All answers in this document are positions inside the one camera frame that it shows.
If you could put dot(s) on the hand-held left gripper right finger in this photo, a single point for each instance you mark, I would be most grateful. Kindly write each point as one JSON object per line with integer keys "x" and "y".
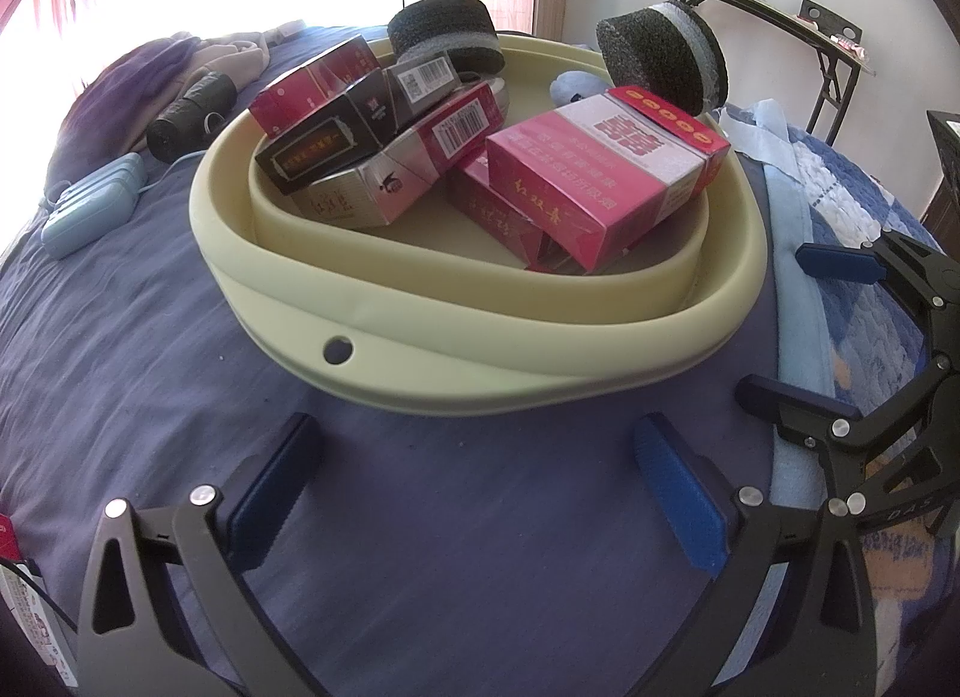
{"x": 679, "y": 494}

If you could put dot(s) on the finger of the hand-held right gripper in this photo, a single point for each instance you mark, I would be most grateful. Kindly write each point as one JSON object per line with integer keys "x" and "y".
{"x": 836, "y": 262}
{"x": 795, "y": 404}

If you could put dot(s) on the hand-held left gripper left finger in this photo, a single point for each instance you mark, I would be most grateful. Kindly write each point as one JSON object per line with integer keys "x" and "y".
{"x": 259, "y": 509}

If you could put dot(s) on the large pink red box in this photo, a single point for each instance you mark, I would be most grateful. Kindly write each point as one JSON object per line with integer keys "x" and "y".
{"x": 600, "y": 172}

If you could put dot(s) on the pale yellow plastic basin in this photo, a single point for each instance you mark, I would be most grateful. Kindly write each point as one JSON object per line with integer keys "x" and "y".
{"x": 465, "y": 344}

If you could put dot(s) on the black round sponge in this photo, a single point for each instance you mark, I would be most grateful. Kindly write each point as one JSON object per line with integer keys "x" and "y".
{"x": 446, "y": 30}
{"x": 660, "y": 56}

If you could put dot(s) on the light blue plush ball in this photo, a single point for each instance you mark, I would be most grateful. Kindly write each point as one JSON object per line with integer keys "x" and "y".
{"x": 574, "y": 86}

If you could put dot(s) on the dark red cardboard box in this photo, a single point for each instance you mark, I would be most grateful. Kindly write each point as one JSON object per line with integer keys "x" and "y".
{"x": 495, "y": 217}

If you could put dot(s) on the black cardboard box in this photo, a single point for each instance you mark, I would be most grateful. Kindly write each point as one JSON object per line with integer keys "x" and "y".
{"x": 322, "y": 142}

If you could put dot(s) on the silver and red box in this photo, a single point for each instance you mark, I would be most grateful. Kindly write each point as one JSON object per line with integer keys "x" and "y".
{"x": 405, "y": 165}

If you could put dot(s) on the small red cardboard box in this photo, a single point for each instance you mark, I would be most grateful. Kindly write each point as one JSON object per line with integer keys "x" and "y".
{"x": 307, "y": 86}

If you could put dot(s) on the grey barcode box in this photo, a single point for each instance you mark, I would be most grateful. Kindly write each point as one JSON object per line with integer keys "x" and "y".
{"x": 424, "y": 82}

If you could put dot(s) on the blue checked quilt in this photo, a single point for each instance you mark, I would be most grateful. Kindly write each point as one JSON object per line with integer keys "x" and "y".
{"x": 862, "y": 195}

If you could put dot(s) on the black furniture edge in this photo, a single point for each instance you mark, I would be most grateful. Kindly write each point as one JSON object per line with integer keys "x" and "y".
{"x": 946, "y": 150}

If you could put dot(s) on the navy bed sheet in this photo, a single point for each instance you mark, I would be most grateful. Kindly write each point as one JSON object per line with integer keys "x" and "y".
{"x": 450, "y": 554}

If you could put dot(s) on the red white item on table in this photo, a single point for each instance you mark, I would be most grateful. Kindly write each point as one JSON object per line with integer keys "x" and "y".
{"x": 851, "y": 51}

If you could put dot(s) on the red and white packet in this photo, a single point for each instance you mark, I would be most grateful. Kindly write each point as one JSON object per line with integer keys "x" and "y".
{"x": 26, "y": 607}

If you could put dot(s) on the light blue power strip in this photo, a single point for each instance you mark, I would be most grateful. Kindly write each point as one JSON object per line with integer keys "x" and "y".
{"x": 90, "y": 206}

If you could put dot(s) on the grey round container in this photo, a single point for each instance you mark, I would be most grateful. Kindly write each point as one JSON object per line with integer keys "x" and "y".
{"x": 487, "y": 93}

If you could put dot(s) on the black rolled bag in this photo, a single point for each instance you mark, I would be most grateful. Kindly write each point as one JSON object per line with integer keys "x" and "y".
{"x": 191, "y": 116}

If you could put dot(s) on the purple cloth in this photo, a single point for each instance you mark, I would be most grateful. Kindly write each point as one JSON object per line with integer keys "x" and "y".
{"x": 120, "y": 97}

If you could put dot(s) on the beige clothing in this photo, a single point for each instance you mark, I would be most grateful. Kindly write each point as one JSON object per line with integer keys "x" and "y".
{"x": 240, "y": 56}

